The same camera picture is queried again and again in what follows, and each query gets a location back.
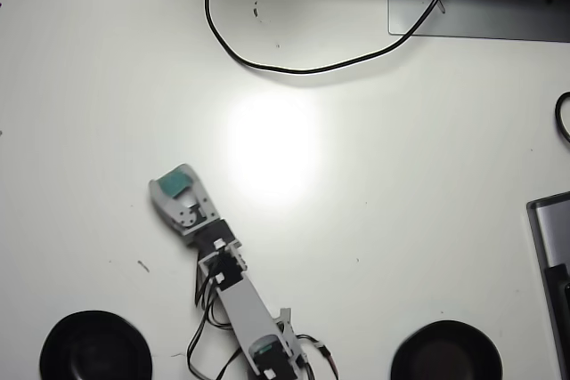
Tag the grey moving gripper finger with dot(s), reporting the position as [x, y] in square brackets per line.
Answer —
[161, 204]

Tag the black flat device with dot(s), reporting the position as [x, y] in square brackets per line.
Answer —
[559, 304]

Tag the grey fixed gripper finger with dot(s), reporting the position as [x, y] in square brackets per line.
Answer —
[196, 180]

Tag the grey laptop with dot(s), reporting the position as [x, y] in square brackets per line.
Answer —
[545, 228]

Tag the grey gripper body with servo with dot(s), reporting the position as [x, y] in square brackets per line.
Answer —
[198, 213]

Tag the grey monitor stand base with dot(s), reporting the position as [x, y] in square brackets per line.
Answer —
[490, 15]

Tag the black bowl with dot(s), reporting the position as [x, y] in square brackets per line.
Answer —
[446, 351]
[95, 346]

